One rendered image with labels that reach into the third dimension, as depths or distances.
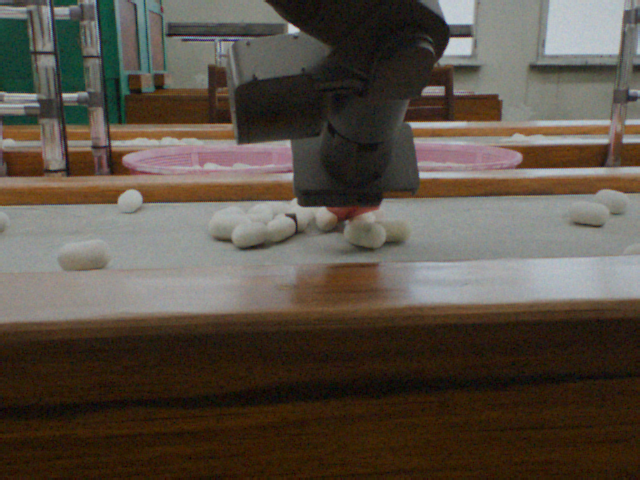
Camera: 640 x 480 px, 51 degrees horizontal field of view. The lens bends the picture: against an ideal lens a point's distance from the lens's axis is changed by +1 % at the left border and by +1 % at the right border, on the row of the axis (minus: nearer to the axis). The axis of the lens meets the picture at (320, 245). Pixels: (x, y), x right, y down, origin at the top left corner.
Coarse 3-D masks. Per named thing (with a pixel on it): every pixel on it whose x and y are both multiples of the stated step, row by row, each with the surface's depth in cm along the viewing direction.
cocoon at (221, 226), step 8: (216, 216) 57; (224, 216) 57; (232, 216) 57; (240, 216) 57; (208, 224) 57; (216, 224) 56; (224, 224) 56; (232, 224) 56; (240, 224) 56; (216, 232) 57; (224, 232) 56
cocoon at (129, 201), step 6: (126, 192) 68; (132, 192) 69; (120, 198) 68; (126, 198) 67; (132, 198) 68; (138, 198) 69; (120, 204) 68; (126, 204) 67; (132, 204) 68; (138, 204) 68; (126, 210) 68; (132, 210) 68
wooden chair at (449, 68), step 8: (448, 64) 305; (432, 72) 304; (440, 72) 305; (448, 72) 306; (432, 80) 305; (440, 80) 306; (448, 80) 306; (448, 88) 307; (448, 96) 307; (448, 104) 308; (408, 112) 303; (416, 112) 304; (424, 112) 306; (432, 112) 307; (440, 112) 309; (448, 112) 309; (448, 120) 309
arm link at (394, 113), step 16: (336, 96) 45; (352, 96) 44; (336, 112) 46; (352, 112) 45; (368, 112) 44; (384, 112) 44; (400, 112) 46; (336, 128) 47; (352, 128) 46; (368, 128) 46; (384, 128) 46
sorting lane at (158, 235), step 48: (0, 240) 57; (48, 240) 57; (144, 240) 57; (192, 240) 57; (288, 240) 57; (336, 240) 57; (432, 240) 57; (480, 240) 57; (528, 240) 57; (576, 240) 57; (624, 240) 57
